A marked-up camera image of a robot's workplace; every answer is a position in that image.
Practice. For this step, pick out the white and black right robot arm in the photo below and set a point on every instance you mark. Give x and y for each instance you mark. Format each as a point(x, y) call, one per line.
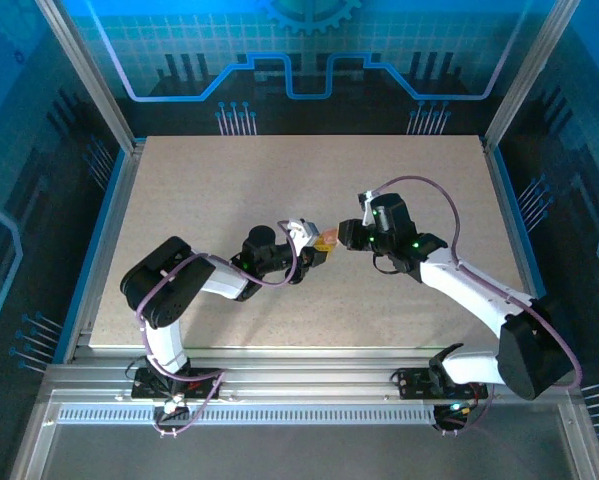
point(469, 295)

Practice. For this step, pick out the grey metal deck plate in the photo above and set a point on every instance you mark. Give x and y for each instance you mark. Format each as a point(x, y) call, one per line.
point(304, 455)

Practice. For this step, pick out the blue-edged aluminium side rail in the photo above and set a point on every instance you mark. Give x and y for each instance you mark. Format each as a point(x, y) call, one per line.
point(509, 225)
point(106, 250)

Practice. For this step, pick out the blue gear-print backdrop panel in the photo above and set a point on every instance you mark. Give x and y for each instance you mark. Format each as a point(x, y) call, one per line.
point(179, 40)

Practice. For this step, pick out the aluminium frame post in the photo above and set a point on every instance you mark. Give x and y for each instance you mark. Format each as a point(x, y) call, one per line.
point(529, 75)
point(94, 90)

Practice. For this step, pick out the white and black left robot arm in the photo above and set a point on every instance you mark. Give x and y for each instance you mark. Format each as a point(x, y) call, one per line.
point(219, 285)

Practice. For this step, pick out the blue circuit-print side panel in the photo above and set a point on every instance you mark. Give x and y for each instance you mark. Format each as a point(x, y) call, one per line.
point(589, 150)
point(19, 150)

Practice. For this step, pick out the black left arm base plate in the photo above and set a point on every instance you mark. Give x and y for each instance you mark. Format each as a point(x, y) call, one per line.
point(204, 385)

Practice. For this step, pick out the long aluminium mounting rail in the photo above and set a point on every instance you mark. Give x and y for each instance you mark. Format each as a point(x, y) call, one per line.
point(304, 372)

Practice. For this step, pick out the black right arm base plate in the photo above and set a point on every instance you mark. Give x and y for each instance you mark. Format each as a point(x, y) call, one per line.
point(414, 385)

